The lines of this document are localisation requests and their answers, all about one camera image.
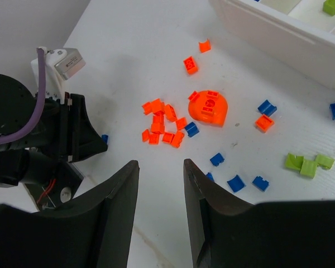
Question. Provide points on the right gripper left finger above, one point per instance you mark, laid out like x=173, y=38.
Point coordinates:
x=97, y=225

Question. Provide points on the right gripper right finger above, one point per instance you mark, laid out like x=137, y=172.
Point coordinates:
x=207, y=203

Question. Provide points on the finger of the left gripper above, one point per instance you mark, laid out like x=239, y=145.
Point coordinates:
x=83, y=140

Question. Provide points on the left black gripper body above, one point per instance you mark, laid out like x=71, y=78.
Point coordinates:
x=39, y=160

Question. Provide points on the blue curved tile lego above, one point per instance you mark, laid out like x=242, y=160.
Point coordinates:
x=236, y=184

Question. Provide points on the orange lego cluster piece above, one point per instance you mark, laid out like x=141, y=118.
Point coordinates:
x=158, y=107

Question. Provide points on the green curved lego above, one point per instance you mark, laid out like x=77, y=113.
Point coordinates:
x=293, y=162

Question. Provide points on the blue arch lego piece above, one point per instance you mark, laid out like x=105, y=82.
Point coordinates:
x=191, y=129

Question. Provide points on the green slope lego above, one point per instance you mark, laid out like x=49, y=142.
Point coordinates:
x=308, y=168

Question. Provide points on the orange lego single middle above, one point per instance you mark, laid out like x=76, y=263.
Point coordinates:
x=264, y=123

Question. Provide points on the large orange round lego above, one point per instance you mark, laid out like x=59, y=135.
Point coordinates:
x=209, y=107

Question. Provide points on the blue lego upper middle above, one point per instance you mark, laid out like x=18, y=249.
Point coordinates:
x=267, y=108

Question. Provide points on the orange lego far top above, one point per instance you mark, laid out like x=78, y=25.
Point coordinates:
x=205, y=46

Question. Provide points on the white three-compartment container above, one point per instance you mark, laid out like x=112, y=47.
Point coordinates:
x=297, y=33

